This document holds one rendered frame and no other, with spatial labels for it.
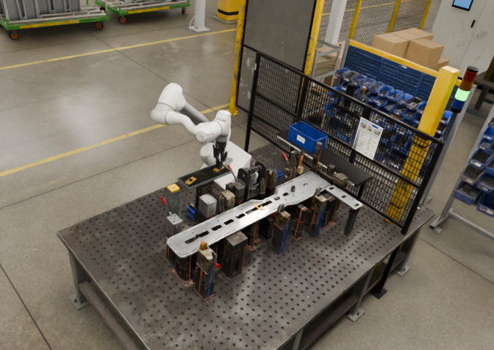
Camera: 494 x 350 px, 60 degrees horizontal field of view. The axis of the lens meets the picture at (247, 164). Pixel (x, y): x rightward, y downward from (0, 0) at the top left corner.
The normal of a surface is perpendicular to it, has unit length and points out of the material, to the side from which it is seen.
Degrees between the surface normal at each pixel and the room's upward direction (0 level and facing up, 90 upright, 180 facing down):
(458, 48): 90
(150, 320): 0
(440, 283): 0
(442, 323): 0
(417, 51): 90
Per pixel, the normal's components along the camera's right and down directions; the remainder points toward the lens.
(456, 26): -0.72, 0.32
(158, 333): 0.11, -0.83
